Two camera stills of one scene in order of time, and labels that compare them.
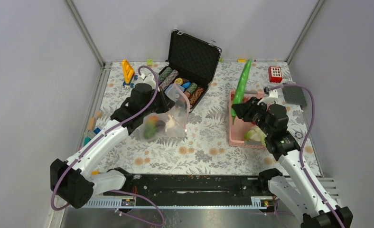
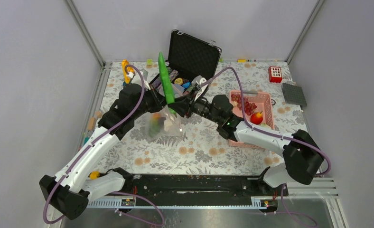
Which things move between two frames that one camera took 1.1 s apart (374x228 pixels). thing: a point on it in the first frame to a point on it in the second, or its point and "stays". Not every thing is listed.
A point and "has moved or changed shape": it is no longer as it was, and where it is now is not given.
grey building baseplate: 295,95 stays
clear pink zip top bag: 170,124 has moved or changed shape
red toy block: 275,74 stays
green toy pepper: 240,95 to 167,83
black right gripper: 254,103 to 182,105
